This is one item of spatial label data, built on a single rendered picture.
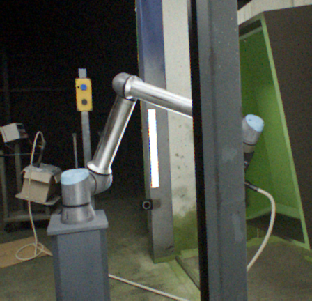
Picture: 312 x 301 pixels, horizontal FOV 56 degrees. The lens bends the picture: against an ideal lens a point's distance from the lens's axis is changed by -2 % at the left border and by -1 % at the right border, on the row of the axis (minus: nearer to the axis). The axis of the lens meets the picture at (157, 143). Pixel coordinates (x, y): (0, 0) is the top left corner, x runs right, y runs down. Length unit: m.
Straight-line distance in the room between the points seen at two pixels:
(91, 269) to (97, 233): 0.19
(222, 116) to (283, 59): 1.15
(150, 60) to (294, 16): 1.20
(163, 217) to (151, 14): 1.64
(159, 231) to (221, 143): 2.14
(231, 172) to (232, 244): 0.11
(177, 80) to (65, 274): 1.64
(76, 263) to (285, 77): 1.39
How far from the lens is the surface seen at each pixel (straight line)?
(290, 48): 1.63
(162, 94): 1.42
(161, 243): 2.60
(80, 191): 1.65
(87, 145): 2.55
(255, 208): 2.27
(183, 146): 2.49
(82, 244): 1.65
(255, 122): 1.44
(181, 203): 2.56
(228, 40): 0.48
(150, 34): 2.53
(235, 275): 0.52
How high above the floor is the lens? 1.12
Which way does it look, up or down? 3 degrees down
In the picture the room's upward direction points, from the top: 3 degrees counter-clockwise
